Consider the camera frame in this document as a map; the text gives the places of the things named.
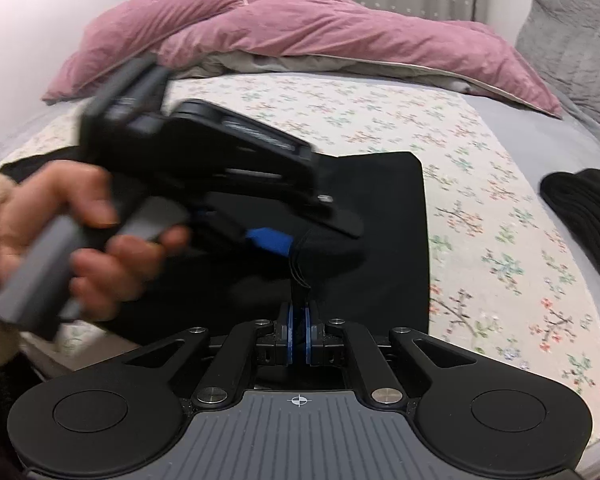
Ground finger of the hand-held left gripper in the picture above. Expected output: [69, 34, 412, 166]
[195, 210, 295, 259]
[280, 185, 365, 239]

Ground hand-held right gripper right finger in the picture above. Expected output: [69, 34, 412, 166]
[302, 302, 481, 407]

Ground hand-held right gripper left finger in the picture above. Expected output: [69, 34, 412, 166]
[122, 302, 299, 408]

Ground black pants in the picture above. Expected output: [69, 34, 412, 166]
[0, 149, 431, 353]

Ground person's left hand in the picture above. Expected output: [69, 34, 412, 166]
[0, 164, 192, 319]

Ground pink velvet pillow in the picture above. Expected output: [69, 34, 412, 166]
[42, 0, 244, 104]

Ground floral print sheet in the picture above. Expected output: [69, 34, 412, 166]
[0, 72, 600, 407]

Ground pink velvet duvet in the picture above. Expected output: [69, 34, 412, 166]
[157, 0, 564, 119]

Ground floral white blanket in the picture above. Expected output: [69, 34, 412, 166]
[0, 94, 600, 478]

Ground black knitted garment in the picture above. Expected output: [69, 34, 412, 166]
[539, 169, 600, 277]

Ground grey quilted pillow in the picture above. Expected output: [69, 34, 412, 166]
[514, 0, 600, 139]

